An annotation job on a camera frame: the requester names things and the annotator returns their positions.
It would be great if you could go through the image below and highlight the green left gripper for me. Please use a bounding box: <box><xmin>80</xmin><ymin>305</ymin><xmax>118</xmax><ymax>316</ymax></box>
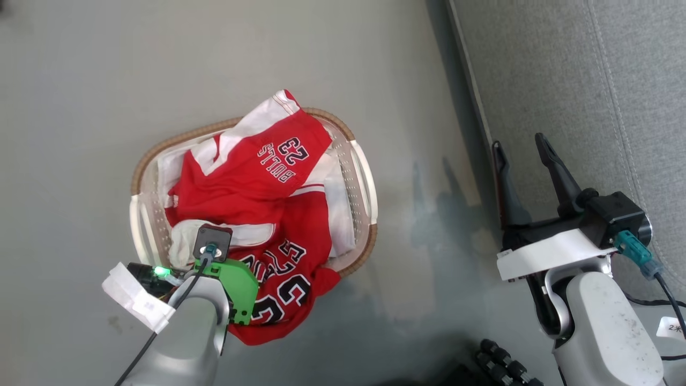
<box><xmin>194</xmin><ymin>258</ymin><xmax>260</xmax><ymax>326</ymax></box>

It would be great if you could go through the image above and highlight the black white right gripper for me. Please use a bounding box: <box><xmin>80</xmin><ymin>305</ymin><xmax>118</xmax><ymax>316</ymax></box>
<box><xmin>491</xmin><ymin>132</ymin><xmax>618</xmax><ymax>283</ymax></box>

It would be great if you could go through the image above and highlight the red 23 basketball jersey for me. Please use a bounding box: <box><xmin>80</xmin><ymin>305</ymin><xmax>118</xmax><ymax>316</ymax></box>
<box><xmin>224</xmin><ymin>185</ymin><xmax>344</xmax><ymax>347</ymax></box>

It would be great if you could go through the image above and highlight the red Bulls jersey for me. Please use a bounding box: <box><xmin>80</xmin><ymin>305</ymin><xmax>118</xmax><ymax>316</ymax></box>
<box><xmin>165</xmin><ymin>88</ymin><xmax>334</xmax><ymax>228</ymax></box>

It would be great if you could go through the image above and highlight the white perforated laundry basket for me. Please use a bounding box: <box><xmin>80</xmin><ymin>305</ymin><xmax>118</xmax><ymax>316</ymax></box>
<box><xmin>130</xmin><ymin>107</ymin><xmax>379</xmax><ymax>279</ymax></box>

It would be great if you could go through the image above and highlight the grey fabric sofa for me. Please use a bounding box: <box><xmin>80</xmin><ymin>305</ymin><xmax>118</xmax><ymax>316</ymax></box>
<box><xmin>445</xmin><ymin>0</ymin><xmax>686</xmax><ymax>322</ymax></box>

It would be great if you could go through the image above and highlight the white paper label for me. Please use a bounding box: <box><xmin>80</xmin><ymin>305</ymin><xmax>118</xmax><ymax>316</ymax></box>
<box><xmin>656</xmin><ymin>316</ymin><xmax>686</xmax><ymax>342</ymax></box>

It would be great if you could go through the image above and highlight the teal plug camera cable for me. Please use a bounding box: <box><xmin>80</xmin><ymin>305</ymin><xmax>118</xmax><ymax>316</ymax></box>
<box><xmin>613</xmin><ymin>230</ymin><xmax>686</xmax><ymax>328</ymax></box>

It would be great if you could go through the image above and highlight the black ribbed hose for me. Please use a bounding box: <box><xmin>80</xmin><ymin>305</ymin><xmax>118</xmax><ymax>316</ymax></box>
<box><xmin>474</xmin><ymin>338</ymin><xmax>545</xmax><ymax>386</ymax></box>

